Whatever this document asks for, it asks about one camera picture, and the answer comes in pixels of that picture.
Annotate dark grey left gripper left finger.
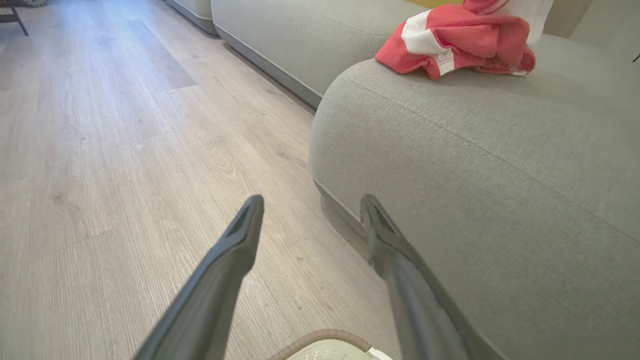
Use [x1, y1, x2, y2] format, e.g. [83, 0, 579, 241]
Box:
[132, 194, 265, 360]

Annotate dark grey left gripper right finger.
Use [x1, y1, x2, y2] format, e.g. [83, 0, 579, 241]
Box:
[360, 193, 506, 360]

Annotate orange and white garment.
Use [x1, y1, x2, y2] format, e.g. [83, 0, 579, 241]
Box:
[374, 0, 554, 81]

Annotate grey and yellow sofa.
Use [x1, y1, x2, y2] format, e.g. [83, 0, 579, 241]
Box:
[308, 33, 640, 360]

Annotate cream perforated laundry basket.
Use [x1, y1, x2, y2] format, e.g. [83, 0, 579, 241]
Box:
[266, 328, 394, 360]

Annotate dark side table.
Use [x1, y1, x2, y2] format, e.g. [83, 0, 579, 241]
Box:
[0, 4, 30, 37]

